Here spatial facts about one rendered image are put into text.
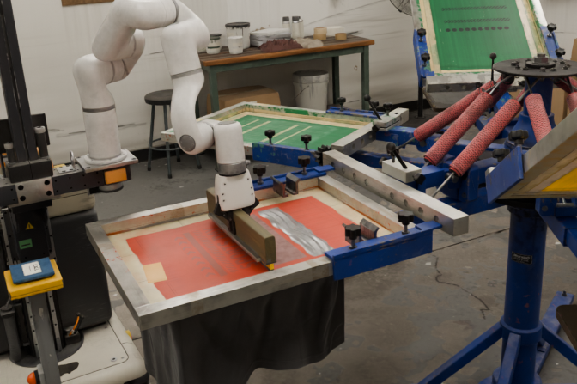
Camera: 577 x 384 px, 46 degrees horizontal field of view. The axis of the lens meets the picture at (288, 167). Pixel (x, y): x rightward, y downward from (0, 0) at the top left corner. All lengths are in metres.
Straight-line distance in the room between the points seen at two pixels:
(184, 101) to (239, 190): 0.28
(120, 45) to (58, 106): 3.64
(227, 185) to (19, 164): 0.61
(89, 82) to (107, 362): 1.14
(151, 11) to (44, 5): 3.66
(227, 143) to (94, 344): 1.31
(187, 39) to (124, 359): 1.36
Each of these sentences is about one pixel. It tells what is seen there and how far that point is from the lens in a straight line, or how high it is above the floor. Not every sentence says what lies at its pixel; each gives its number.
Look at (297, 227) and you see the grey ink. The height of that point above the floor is 0.96.
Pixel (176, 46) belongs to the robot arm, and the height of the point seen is 1.50.
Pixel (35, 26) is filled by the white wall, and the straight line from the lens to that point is 5.46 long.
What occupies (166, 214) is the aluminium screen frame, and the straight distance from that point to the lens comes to 2.07.
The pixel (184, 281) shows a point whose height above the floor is 0.95.
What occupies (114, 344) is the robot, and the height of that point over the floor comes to 0.28.
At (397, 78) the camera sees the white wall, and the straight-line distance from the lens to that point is 6.78.
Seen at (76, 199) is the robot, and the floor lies 0.85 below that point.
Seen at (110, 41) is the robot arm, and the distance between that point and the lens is 1.94.
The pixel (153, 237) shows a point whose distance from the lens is 1.99.
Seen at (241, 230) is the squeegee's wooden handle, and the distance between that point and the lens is 1.81.
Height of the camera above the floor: 1.76
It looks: 19 degrees down
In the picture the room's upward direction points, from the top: 3 degrees counter-clockwise
